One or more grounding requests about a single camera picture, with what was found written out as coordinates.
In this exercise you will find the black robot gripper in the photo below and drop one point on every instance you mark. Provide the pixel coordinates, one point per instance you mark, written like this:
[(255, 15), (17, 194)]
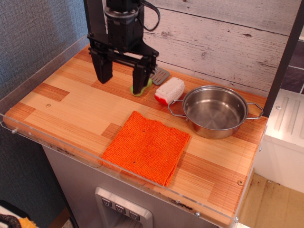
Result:
[(125, 45)]

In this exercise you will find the green handled grey spatula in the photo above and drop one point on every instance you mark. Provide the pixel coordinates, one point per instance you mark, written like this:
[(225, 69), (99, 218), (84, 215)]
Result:
[(157, 79)]

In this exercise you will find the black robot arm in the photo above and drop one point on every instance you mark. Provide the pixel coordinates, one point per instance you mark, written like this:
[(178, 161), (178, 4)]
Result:
[(122, 4)]

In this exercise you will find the orange knitted towel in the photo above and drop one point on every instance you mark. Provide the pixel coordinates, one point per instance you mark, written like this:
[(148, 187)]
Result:
[(147, 148)]

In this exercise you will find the white and red toy sushi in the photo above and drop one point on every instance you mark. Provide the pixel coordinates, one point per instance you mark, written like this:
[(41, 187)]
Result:
[(169, 91)]

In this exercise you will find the stainless steel pot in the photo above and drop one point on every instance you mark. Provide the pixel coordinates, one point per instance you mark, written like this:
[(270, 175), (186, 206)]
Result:
[(213, 112)]

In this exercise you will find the clear acrylic table guard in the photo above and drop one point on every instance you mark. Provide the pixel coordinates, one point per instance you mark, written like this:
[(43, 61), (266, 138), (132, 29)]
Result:
[(65, 108)]

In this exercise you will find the grey toy fridge cabinet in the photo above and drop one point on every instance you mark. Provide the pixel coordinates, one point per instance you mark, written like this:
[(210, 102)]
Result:
[(78, 182)]

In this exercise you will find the silver dispenser button panel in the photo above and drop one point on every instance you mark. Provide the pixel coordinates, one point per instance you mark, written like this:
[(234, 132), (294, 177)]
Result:
[(117, 212)]

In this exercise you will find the white toy cabinet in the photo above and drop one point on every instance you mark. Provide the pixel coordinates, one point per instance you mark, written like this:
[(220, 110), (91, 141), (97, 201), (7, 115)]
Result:
[(281, 153)]

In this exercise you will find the yellow and black object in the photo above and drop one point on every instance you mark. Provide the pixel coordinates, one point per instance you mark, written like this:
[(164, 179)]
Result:
[(9, 221)]

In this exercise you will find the dark vertical post left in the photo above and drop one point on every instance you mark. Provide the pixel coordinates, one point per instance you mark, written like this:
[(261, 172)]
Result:
[(94, 12)]

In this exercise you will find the dark vertical post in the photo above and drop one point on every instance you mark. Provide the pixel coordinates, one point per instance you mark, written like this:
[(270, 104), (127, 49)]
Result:
[(285, 60), (94, 12)]

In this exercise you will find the dark vertical post right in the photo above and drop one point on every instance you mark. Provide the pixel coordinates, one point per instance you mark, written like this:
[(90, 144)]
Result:
[(285, 60)]

